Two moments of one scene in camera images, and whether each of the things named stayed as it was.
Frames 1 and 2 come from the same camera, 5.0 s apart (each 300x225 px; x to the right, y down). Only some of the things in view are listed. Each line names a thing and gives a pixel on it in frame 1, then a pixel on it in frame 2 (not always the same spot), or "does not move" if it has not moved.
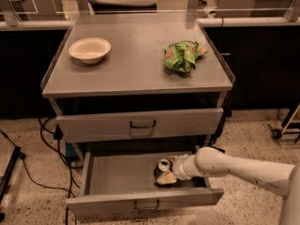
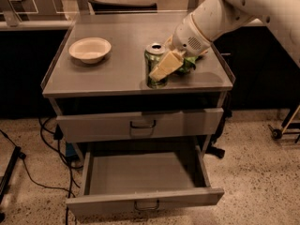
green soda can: (162, 167) → (155, 54)
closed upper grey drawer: (140, 125) does not move
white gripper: (180, 168) → (188, 37)
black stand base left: (16, 156) does not move
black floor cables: (52, 133) does not move
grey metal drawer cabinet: (138, 82) does not move
